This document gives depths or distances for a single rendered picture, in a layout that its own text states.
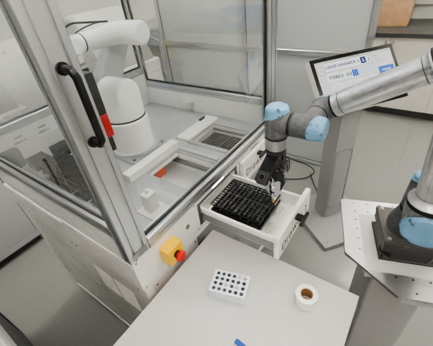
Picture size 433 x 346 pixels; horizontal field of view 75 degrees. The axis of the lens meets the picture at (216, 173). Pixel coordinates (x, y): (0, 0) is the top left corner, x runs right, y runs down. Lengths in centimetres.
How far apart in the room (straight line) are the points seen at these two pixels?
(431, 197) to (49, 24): 93
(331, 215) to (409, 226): 143
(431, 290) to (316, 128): 65
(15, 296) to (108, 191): 180
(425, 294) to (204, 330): 70
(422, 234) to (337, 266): 119
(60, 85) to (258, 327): 84
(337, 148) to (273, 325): 125
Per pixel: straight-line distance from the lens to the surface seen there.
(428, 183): 89
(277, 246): 99
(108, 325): 203
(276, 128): 91
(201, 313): 103
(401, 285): 116
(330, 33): 242
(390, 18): 391
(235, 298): 101
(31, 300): 240
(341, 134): 190
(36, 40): 65
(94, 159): 72
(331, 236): 220
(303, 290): 102
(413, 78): 91
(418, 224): 93
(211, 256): 114
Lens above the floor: 167
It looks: 37 degrees down
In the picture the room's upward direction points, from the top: 8 degrees counter-clockwise
